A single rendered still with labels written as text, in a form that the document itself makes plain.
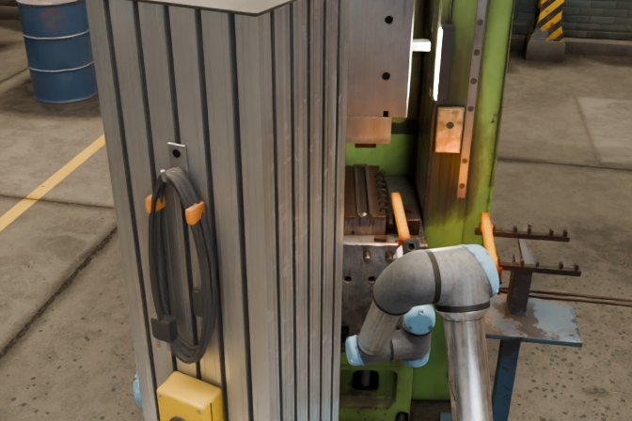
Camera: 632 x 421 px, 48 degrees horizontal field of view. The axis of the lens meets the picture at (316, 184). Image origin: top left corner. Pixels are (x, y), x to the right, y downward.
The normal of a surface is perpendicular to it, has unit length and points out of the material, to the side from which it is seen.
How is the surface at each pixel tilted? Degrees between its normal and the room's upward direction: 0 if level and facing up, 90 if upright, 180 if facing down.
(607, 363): 0
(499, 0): 90
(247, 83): 90
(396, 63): 90
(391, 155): 90
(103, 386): 0
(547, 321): 0
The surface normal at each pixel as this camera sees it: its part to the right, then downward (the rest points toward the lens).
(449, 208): -0.02, 0.45
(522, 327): 0.00, -0.89
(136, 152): -0.45, 0.40
